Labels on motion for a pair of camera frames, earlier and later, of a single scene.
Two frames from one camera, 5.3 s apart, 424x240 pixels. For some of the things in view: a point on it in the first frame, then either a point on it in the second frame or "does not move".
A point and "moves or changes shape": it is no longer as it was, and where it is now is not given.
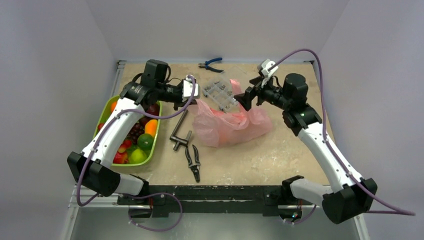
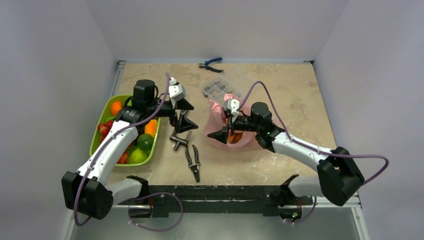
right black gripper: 253,97 to 230,124
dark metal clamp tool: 177,139 does not move
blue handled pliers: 205,65 does not move
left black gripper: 180,103 to 183,123
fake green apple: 137,156 does not move
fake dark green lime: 145,141 does not move
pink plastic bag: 213,127 moves or changes shape
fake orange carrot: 151,127 does not move
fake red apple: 120,158 does not move
